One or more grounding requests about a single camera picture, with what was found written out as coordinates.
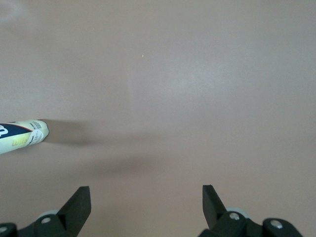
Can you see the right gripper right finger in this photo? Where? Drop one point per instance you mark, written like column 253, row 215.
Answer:
column 214, row 212

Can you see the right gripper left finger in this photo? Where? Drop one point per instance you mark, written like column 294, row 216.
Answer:
column 71, row 212

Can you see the blue white tennis ball can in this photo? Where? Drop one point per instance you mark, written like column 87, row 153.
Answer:
column 22, row 135

